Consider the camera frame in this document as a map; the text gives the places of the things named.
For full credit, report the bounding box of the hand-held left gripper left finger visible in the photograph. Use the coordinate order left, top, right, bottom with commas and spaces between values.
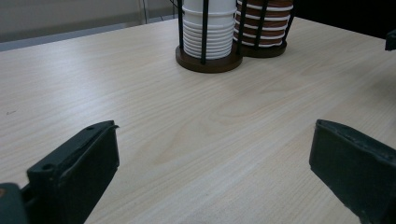
26, 119, 120, 224

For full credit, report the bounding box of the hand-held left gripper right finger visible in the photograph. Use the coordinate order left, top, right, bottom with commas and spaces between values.
308, 119, 396, 224

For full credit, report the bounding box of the black wire cup holder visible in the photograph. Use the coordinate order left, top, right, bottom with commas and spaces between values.
175, 0, 297, 74

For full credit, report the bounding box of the stack of white paper cups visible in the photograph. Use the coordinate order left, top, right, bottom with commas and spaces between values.
181, 0, 237, 61

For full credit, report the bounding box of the stack of brown paper cups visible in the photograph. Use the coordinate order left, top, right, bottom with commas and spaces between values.
233, 0, 294, 49

